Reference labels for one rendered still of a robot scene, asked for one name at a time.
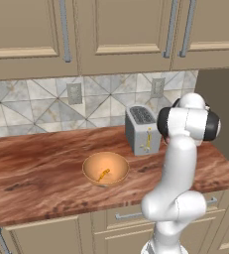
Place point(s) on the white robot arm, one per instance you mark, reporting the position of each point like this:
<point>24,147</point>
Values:
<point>178,172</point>

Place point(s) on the orange bowl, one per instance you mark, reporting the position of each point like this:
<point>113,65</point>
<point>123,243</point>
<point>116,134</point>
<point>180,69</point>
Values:
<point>116,164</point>

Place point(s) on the yellow banana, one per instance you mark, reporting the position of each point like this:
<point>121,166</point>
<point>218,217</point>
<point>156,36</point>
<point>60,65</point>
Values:
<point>103,174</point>

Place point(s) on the beige base cupboard door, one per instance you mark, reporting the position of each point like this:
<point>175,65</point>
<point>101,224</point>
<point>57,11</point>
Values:
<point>43,236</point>

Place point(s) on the grey toaster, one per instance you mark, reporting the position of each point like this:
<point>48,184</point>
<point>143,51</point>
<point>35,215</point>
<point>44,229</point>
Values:
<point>141,129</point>

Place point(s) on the beige drawer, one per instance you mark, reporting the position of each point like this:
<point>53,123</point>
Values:
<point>126,220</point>
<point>126,241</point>

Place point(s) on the beige tall cupboard side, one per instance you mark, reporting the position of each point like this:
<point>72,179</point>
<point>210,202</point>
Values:
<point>220,115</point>

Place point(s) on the beige lower drawer front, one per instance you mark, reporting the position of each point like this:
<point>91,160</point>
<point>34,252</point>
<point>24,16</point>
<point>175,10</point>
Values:
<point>126,241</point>

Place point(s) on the grey wall socket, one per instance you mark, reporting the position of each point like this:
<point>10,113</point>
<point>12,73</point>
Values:
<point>157,87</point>
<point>74,93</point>

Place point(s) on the beige wall cupboard door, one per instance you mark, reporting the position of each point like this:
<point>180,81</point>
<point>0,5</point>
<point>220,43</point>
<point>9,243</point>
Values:
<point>211,31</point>
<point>20,36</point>
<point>122,33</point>

